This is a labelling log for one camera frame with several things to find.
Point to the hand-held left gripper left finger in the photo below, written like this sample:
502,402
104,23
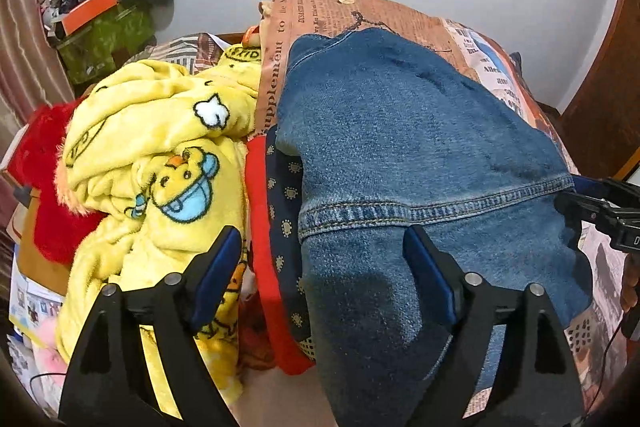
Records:
220,272

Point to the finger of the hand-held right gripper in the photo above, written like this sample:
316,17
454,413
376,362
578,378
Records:
575,207

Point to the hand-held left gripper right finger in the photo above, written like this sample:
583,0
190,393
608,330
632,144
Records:
430,272

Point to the blue denim jacket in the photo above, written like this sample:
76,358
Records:
425,132

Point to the person's right hand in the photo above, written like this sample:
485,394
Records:
631,282

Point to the navy patterned cloth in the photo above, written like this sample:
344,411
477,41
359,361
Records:
282,207

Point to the brown wooden door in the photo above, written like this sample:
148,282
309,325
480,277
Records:
610,107

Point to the yellow cartoon fleece blanket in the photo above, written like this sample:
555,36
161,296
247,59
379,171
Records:
150,117

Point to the brown cardboard box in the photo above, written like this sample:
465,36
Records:
35,257

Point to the printed paper sheets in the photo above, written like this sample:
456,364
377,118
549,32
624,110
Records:
35,307

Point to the pink plush toy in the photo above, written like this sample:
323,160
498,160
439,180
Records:
47,349

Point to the red fluffy cloth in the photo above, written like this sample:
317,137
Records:
45,167

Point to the newspaper print bedsheet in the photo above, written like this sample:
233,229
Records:
320,22

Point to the orange box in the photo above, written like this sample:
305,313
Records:
90,9

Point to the striped curtain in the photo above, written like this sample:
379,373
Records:
25,32

